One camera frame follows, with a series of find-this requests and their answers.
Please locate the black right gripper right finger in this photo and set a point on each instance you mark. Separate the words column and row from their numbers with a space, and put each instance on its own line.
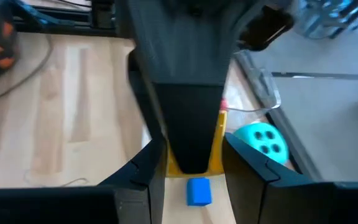
column 259, row 193

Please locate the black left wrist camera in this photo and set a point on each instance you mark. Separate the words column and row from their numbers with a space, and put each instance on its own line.
column 264, row 28

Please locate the blue toy block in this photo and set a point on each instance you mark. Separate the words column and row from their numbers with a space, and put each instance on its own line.
column 199, row 191

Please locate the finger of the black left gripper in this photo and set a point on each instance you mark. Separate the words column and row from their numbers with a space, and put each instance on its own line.
column 188, row 93
column 145, row 93

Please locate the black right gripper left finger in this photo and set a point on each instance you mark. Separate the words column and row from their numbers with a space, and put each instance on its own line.
column 141, row 186

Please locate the yellow bowl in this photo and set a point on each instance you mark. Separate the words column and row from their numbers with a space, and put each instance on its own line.
column 219, row 149

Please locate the red two-stud toy brick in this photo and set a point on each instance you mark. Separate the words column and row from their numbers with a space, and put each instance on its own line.
column 223, row 104

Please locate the clear plastic bin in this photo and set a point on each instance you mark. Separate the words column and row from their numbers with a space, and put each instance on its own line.
column 266, row 90

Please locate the teal foam die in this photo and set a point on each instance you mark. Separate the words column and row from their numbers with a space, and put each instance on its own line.
column 266, row 140

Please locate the grey metal stand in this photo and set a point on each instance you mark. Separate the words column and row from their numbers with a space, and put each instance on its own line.
column 325, row 15

